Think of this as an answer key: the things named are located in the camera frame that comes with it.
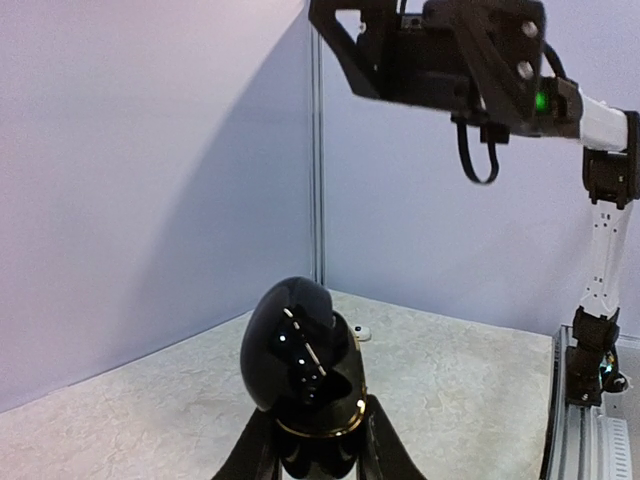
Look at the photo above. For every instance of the white earbud charging case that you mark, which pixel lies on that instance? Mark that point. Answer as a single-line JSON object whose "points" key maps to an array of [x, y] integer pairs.
{"points": [[362, 333]]}

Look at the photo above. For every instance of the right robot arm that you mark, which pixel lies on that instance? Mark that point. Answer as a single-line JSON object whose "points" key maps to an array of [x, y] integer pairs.
{"points": [[609, 138]]}

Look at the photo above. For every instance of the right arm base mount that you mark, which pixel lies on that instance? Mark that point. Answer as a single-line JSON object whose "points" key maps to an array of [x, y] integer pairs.
{"points": [[593, 364]]}

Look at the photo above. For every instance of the aluminium front rail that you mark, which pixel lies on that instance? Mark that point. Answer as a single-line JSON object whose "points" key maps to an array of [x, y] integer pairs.
{"points": [[585, 442]]}

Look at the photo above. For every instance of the right frame post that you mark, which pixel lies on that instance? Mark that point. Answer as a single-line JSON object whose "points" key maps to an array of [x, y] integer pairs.
{"points": [[317, 160]]}

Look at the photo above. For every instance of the black charging case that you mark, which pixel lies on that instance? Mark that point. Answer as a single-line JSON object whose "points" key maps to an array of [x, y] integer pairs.
{"points": [[302, 366]]}

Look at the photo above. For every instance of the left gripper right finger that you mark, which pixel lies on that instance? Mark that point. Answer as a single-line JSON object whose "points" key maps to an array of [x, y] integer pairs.
{"points": [[382, 455]]}

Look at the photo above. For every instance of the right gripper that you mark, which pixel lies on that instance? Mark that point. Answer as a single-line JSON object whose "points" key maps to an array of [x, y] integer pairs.
{"points": [[478, 60]]}

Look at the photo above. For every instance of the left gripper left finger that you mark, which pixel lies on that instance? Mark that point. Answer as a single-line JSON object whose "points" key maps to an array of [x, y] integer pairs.
{"points": [[255, 455]]}

